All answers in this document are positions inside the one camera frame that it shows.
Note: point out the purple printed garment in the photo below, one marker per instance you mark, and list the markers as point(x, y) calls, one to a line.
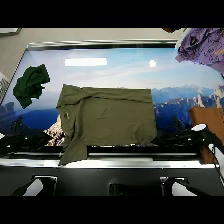
point(203, 46)

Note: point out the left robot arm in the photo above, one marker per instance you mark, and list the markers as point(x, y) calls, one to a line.
point(46, 186)

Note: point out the olive green T-shirt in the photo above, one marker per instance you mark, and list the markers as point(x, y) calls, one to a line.
point(113, 116)

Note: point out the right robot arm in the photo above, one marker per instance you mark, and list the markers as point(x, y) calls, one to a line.
point(210, 135)

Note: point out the silver frame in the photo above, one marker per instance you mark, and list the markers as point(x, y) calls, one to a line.
point(133, 164)

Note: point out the dark green garment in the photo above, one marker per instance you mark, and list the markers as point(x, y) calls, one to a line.
point(30, 85)

